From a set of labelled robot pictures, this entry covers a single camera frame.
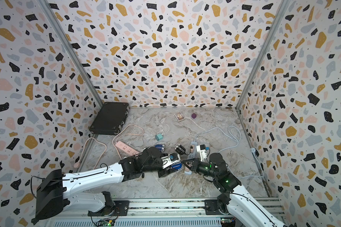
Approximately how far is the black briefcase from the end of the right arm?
630mm

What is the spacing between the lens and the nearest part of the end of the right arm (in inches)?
25.6

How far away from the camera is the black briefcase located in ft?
3.37
